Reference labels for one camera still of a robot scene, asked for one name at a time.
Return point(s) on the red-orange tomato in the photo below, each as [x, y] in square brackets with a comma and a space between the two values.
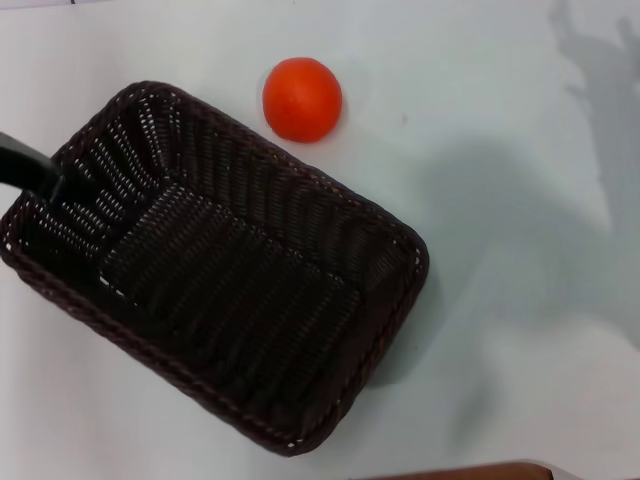
[302, 100]

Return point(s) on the brown rounded robot base edge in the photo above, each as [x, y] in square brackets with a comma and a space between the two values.
[470, 472]

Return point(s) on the black woven rectangular basket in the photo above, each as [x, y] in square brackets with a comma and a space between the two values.
[240, 280]

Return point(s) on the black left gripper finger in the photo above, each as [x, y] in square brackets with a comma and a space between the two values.
[30, 167]

